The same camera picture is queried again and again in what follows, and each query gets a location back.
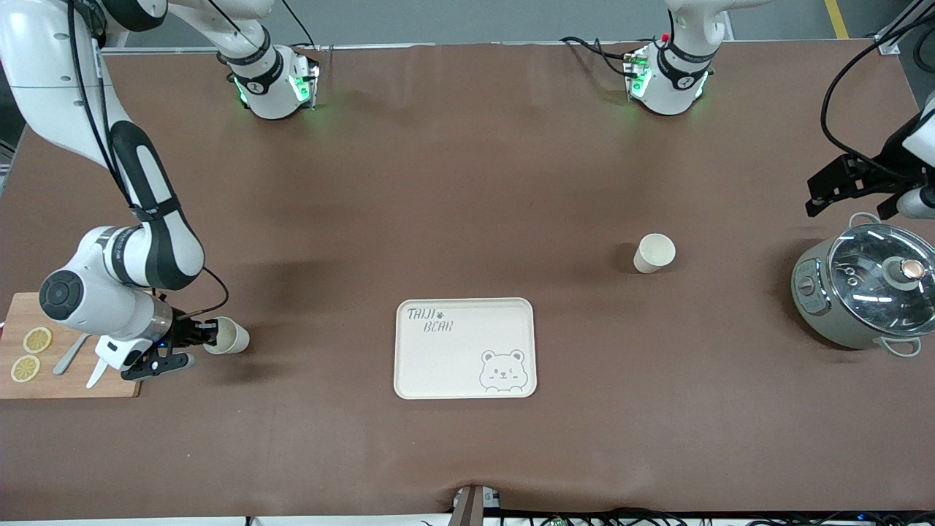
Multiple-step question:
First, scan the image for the white IKEA cup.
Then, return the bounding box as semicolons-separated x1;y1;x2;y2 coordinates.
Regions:
633;233;676;275
202;316;251;356

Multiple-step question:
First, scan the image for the glass pot lid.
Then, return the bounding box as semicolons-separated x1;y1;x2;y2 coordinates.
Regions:
828;223;935;338

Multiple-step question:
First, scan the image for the grey-green cooking pot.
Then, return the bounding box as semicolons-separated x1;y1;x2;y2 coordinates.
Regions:
791;212;935;359

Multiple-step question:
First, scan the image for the grey plastic knife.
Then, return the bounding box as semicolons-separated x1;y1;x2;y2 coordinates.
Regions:
53;332;92;376

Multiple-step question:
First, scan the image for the bamboo cutting board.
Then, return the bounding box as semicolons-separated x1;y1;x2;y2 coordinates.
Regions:
0;292;142;400

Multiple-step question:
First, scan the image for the cream tray with bear print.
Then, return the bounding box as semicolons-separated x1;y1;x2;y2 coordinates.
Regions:
394;297;538;400

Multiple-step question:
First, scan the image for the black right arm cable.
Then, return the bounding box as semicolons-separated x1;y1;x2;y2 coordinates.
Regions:
66;0;230;319

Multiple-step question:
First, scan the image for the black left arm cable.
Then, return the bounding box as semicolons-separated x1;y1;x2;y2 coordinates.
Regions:
821;13;935;180

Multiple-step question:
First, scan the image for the aluminium frame profile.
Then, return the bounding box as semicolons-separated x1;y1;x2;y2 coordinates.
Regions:
873;0;935;56

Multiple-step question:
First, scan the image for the black cable at arm base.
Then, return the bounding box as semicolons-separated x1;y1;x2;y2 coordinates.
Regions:
561;35;636;77

